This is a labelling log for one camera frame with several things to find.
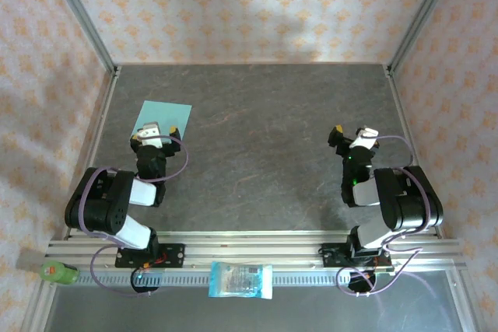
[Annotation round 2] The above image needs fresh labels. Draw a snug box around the light blue paper sheet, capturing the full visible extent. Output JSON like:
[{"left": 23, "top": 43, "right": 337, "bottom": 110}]
[{"left": 131, "top": 100, "right": 194, "bottom": 143}]

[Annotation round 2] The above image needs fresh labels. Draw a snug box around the grey metal sheet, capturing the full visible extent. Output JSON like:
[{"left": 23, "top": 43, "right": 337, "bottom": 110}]
[{"left": 42, "top": 269, "right": 474, "bottom": 332}]

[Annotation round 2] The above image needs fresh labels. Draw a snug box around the green bottle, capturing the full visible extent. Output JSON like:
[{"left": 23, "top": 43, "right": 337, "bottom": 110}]
[{"left": 40, "top": 260, "right": 81, "bottom": 285}]

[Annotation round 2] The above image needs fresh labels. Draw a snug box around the blue plastic wipes packet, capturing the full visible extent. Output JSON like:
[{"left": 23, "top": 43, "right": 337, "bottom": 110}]
[{"left": 208, "top": 260, "right": 274, "bottom": 301}]

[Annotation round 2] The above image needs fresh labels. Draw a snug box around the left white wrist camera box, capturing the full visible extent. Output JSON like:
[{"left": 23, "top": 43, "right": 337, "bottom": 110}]
[{"left": 139, "top": 121, "right": 163, "bottom": 147}]

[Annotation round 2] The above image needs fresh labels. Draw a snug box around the aluminium table side rail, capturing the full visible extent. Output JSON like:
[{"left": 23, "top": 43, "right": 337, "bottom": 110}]
[
  {"left": 384, "top": 65, "right": 444, "bottom": 239},
  {"left": 61, "top": 65, "right": 122, "bottom": 239}
]

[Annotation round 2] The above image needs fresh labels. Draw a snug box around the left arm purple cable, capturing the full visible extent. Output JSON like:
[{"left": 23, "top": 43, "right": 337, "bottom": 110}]
[{"left": 68, "top": 135, "right": 191, "bottom": 298}]

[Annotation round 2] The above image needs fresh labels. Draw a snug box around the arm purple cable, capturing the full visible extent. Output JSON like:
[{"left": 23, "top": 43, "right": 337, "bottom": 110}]
[
  {"left": 335, "top": 133, "right": 433, "bottom": 298},
  {"left": 68, "top": 135, "right": 191, "bottom": 298}
]

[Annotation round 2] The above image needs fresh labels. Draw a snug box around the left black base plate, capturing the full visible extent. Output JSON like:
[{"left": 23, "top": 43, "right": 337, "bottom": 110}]
[{"left": 115, "top": 243, "right": 186, "bottom": 270}]

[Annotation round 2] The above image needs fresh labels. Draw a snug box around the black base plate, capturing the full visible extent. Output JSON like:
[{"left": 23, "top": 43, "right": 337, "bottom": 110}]
[
  {"left": 321, "top": 243, "right": 394, "bottom": 271},
  {"left": 115, "top": 243, "right": 186, "bottom": 270}
]

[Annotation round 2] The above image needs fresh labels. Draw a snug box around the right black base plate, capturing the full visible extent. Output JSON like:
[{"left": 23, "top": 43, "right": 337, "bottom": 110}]
[{"left": 321, "top": 243, "right": 394, "bottom": 271}]

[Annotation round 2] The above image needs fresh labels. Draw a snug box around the black round cable port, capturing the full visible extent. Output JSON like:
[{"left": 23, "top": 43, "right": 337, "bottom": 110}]
[
  {"left": 347, "top": 267, "right": 377, "bottom": 295},
  {"left": 130, "top": 267, "right": 161, "bottom": 295}
]

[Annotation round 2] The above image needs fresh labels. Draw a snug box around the slotted grey cable duct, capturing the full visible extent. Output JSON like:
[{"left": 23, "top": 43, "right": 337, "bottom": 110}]
[{"left": 75, "top": 271, "right": 353, "bottom": 287}]

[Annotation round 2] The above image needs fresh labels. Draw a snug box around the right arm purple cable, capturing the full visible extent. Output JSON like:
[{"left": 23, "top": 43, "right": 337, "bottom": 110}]
[{"left": 335, "top": 133, "right": 433, "bottom": 298}]

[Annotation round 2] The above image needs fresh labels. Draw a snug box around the wide aluminium mounting rail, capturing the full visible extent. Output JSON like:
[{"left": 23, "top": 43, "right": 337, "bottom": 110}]
[{"left": 45, "top": 230, "right": 466, "bottom": 271}]

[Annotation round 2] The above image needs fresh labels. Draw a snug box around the aluminium frame post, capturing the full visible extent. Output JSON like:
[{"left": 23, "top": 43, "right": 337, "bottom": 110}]
[
  {"left": 384, "top": 0, "right": 464, "bottom": 76},
  {"left": 41, "top": 0, "right": 120, "bottom": 76}
]

